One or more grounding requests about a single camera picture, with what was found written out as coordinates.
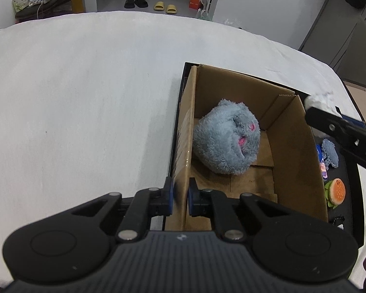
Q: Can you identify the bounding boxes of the grey fluffy plush toy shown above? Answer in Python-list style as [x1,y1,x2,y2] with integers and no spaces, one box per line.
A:
[192,98,262,175]

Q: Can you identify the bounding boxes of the white soft tissue wad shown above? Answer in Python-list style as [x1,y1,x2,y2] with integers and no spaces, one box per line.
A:
[304,91,342,138]

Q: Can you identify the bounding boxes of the black tray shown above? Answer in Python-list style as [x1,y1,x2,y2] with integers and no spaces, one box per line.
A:
[163,62,362,248]

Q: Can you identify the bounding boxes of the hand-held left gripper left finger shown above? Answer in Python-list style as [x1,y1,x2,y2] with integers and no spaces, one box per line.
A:
[70,177,174,242]

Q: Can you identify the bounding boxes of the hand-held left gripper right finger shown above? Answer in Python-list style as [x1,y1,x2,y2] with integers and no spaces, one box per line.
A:
[188,178,297,242]

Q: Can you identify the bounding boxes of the frayed denim plush pad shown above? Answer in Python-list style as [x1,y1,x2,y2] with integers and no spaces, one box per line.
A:
[321,138,340,169]

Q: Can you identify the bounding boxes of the brown cardboard box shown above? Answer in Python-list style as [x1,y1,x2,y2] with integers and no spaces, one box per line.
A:
[165,64,329,232]

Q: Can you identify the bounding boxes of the green plastic bag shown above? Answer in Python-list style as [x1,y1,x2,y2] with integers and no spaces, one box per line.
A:
[196,9,214,21]

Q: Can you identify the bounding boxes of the burger plush toy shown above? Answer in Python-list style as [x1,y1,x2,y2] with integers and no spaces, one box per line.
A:
[324,178,346,209]

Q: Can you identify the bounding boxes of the grey folded panels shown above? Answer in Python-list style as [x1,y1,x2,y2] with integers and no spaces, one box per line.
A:
[299,0,366,89]

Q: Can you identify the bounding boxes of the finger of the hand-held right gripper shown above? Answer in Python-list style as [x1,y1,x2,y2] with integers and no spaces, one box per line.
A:
[305,106,366,175]

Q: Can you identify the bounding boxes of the blue tissue pack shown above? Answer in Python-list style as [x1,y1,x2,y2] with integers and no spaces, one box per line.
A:
[315,144,329,180]

